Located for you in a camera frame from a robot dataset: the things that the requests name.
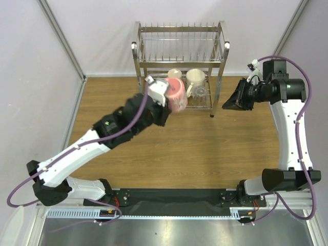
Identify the stainless steel dish rack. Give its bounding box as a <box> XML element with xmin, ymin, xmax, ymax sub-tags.
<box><xmin>131</xmin><ymin>20</ymin><xmax>230</xmax><ymax>117</ymax></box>

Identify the clear plastic cup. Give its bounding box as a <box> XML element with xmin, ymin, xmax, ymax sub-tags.
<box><xmin>192</xmin><ymin>86</ymin><xmax>208</xmax><ymax>107</ymax></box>

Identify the pink glass mug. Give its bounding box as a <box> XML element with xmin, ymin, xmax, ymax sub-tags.
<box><xmin>166</xmin><ymin>77</ymin><xmax>188</xmax><ymax>113</ymax></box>

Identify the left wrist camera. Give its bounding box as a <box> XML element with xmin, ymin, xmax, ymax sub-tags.
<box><xmin>145</xmin><ymin>75</ymin><xmax>170</xmax><ymax>107</ymax></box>

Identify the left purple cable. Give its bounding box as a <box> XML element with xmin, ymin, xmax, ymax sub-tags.
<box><xmin>7</xmin><ymin>88</ymin><xmax>149</xmax><ymax>233</ymax></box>

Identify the white cable duct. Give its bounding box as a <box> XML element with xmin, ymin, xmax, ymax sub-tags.
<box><xmin>47</xmin><ymin>208</ymin><xmax>256</xmax><ymax>220</ymax></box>

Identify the floral mug green inside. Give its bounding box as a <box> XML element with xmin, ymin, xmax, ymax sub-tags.
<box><xmin>186</xmin><ymin>69</ymin><xmax>206</xmax><ymax>97</ymax></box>

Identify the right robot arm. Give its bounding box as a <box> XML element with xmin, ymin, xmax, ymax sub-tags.
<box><xmin>222</xmin><ymin>58</ymin><xmax>321</xmax><ymax>206</ymax></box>

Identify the beige mug blue red print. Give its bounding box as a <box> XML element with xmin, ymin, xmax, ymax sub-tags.
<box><xmin>167</xmin><ymin>68</ymin><xmax>182</xmax><ymax>79</ymax></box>

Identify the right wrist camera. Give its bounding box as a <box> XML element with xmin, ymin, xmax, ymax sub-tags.
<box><xmin>247</xmin><ymin>59</ymin><xmax>263</xmax><ymax>85</ymax></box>

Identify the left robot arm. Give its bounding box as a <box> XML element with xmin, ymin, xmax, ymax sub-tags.
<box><xmin>27</xmin><ymin>93</ymin><xmax>171</xmax><ymax>206</ymax></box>

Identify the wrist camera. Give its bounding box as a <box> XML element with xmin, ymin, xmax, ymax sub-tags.
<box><xmin>145</xmin><ymin>75</ymin><xmax>170</xmax><ymax>107</ymax></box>
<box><xmin>247</xmin><ymin>59</ymin><xmax>263</xmax><ymax>85</ymax></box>

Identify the black base mat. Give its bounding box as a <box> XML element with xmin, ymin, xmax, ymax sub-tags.
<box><xmin>84</xmin><ymin>188</ymin><xmax>244</xmax><ymax>217</ymax></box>

